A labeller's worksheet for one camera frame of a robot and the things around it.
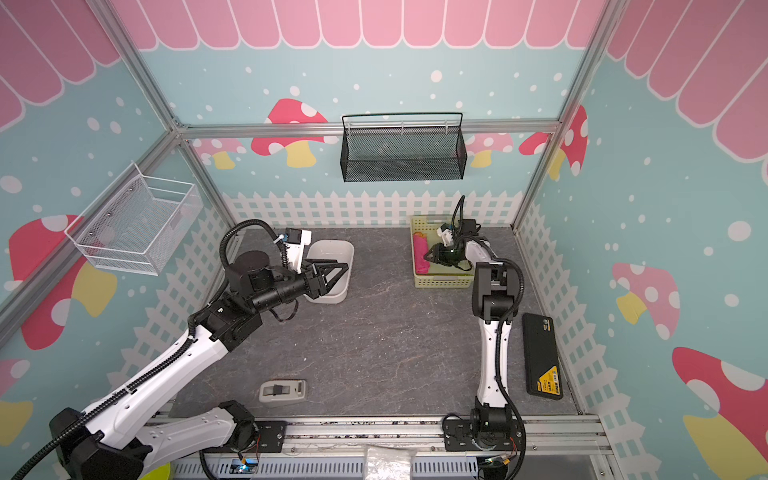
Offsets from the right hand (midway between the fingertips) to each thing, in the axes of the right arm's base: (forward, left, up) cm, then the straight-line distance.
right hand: (429, 255), depth 109 cm
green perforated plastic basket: (-13, -2, +5) cm, 14 cm away
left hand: (-29, +25, +30) cm, 49 cm away
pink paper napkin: (+2, +3, +2) cm, 4 cm away
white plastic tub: (+2, +32, -1) cm, 32 cm away
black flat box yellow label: (-36, -31, -4) cm, 48 cm away
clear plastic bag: (-63, +15, +2) cm, 65 cm away
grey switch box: (-47, +45, +1) cm, 65 cm away
